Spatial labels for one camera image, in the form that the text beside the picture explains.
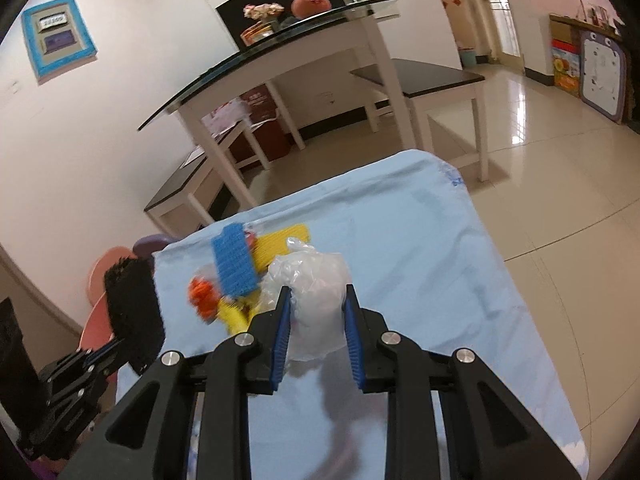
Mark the white glass-top table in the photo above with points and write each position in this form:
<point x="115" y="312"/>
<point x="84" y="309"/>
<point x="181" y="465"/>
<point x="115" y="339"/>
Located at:
<point x="280" y="55"/>

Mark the orange crumpled wrapper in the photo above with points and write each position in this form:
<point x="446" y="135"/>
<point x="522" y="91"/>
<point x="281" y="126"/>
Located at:
<point x="202" y="297"/>

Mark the blue framed wall picture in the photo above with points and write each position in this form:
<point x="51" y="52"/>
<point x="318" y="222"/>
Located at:
<point x="57" y="37"/>

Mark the clear plastic bag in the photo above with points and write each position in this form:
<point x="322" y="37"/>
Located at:
<point x="315" y="285"/>

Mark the yellow crumpled wrapper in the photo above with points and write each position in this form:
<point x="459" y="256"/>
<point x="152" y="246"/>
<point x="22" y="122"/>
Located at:
<point x="232" y="316"/>

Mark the white bench with dark top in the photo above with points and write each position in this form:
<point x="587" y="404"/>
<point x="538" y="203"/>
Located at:
<point x="175" y="190"/>
<point x="435" y="77"/>

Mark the green waste bin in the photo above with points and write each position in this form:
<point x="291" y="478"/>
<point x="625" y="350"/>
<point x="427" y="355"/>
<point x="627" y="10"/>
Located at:
<point x="468" y="58"/>

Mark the pink plastic basin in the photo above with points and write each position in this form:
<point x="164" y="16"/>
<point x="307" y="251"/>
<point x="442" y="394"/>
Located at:
<point x="97" y="330"/>

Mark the purple plastic stool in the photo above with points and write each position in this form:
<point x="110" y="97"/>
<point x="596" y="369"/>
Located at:
<point x="150" y="246"/>

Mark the white wall socket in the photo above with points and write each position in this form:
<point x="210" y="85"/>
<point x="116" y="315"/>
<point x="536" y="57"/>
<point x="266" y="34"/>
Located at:
<point x="327" y="96"/>

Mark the light blue floral cloth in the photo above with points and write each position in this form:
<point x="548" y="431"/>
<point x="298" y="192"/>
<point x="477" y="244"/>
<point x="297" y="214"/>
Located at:
<point x="425" y="270"/>

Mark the stacked cardboard boxes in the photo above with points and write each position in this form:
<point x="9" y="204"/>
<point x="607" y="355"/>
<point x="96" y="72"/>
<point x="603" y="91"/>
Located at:
<point x="565" y="55"/>

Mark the yellow foam net sleeve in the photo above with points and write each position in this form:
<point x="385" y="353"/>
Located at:
<point x="285" y="242"/>

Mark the purple framed drawing board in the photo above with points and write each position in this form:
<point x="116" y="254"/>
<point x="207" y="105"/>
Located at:
<point x="602" y="75"/>

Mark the red round ornament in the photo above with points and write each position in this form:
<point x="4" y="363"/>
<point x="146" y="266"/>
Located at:
<point x="311" y="4"/>

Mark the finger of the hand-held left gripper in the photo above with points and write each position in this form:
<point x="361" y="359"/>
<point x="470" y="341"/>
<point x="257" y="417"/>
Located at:
<point x="65" y="420"/>
<point x="85" y="362"/>

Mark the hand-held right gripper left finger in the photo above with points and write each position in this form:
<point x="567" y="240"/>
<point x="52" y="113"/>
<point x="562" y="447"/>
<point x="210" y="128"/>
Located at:
<point x="282" y="340"/>

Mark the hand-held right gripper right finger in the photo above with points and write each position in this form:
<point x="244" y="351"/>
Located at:
<point x="352" y="340"/>

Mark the black foam net sleeve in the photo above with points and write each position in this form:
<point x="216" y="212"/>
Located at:
<point x="132" y="310"/>

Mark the dark red box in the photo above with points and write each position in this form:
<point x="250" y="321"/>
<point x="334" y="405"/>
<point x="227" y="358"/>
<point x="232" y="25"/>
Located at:
<point x="267" y="125"/>

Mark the blue foam net sleeve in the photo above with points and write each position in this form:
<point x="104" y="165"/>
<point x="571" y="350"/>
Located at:
<point x="232" y="260"/>

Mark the white plastic bag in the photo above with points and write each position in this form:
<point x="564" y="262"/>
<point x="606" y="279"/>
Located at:
<point x="227" y="116"/>

